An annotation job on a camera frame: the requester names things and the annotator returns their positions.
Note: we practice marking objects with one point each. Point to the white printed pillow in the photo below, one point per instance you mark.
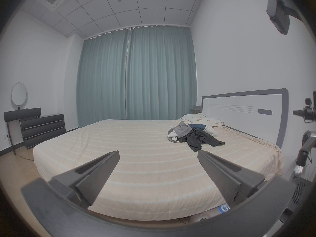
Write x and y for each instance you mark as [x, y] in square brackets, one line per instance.
[202, 119]

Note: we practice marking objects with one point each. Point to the pile of clothes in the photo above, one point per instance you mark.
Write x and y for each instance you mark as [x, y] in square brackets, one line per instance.
[195, 138]

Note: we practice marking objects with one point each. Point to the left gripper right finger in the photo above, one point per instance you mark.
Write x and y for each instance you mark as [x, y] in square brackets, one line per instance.
[223, 179]

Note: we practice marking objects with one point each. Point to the blue-green curtain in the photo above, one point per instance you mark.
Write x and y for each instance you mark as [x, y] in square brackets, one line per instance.
[160, 78]
[103, 83]

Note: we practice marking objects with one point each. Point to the bed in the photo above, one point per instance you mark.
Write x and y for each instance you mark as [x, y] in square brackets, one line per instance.
[138, 152]

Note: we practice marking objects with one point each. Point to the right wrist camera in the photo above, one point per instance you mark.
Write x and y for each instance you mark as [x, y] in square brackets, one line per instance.
[308, 101]

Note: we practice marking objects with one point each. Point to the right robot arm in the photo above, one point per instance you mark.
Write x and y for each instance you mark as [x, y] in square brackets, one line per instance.
[305, 152]

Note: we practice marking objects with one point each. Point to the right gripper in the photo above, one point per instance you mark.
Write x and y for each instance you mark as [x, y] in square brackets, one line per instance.
[311, 113]

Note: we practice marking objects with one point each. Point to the black dressing table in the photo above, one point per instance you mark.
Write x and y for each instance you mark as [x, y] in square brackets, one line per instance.
[21, 113]

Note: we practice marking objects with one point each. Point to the round white-framed mirror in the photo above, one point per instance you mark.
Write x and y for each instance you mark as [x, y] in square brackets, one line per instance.
[19, 94]

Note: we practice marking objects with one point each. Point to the grey bedside table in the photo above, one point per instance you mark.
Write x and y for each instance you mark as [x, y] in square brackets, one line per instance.
[196, 109]

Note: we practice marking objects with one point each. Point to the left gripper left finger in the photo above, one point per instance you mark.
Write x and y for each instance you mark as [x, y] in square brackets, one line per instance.
[88, 188]

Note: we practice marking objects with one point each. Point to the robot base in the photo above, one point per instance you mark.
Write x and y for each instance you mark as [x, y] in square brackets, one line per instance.
[223, 208]

